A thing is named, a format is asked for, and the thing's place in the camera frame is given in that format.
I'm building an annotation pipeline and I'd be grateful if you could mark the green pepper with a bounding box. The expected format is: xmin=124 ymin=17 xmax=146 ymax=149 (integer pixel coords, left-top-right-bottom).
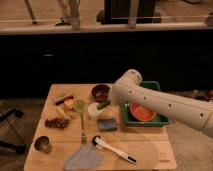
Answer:
xmin=97 ymin=100 xmax=110 ymax=110

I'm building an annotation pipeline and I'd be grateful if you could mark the dark purple bowl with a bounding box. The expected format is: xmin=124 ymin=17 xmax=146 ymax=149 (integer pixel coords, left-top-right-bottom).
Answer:
xmin=91 ymin=84 xmax=110 ymax=103

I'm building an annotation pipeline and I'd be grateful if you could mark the green plastic tray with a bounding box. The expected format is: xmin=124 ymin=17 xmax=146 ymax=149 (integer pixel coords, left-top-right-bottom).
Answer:
xmin=122 ymin=80 xmax=171 ymax=128

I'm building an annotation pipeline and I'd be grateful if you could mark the dark sausage toy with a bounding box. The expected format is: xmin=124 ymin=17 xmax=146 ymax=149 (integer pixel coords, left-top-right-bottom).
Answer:
xmin=54 ymin=95 xmax=73 ymax=106

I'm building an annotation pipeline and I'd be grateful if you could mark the orange yellow toy fruit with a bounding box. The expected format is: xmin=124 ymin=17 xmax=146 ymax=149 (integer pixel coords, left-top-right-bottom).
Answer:
xmin=64 ymin=99 xmax=74 ymax=110

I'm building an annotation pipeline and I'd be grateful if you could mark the yellow corn toy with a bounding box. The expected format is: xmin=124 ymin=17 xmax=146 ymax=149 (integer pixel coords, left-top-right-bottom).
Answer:
xmin=56 ymin=107 xmax=71 ymax=119

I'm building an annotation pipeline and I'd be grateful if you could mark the white round container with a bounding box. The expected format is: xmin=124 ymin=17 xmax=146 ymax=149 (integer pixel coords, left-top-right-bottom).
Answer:
xmin=88 ymin=103 xmax=103 ymax=120

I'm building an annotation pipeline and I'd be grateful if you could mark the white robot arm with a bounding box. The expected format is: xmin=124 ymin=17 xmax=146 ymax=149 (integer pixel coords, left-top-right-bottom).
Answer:
xmin=109 ymin=69 xmax=213 ymax=138

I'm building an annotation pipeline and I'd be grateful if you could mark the metal cup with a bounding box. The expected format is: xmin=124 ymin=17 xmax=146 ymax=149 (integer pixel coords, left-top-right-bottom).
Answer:
xmin=34 ymin=136 xmax=52 ymax=154

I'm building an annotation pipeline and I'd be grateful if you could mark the black office chair base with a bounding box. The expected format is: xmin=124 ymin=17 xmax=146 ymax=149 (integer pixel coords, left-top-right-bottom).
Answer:
xmin=0 ymin=107 xmax=27 ymax=155

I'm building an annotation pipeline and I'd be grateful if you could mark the orange bowl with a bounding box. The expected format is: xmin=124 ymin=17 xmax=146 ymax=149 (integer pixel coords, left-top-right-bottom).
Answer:
xmin=129 ymin=103 xmax=156 ymax=122

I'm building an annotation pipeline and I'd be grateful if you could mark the grey cloth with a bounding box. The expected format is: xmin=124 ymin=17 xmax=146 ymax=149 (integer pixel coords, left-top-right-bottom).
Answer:
xmin=63 ymin=144 xmax=102 ymax=171

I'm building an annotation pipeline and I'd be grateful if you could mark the white handled dish brush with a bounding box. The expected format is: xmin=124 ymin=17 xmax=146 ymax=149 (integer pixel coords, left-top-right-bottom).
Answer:
xmin=92 ymin=135 xmax=137 ymax=164

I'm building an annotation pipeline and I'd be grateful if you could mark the blue sponge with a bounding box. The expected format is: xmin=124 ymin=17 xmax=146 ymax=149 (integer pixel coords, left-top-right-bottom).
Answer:
xmin=97 ymin=118 xmax=117 ymax=131

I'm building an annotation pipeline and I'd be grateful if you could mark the bunch of dark grapes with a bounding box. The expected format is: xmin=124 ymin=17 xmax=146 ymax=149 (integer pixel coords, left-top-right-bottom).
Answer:
xmin=45 ymin=117 xmax=70 ymax=129

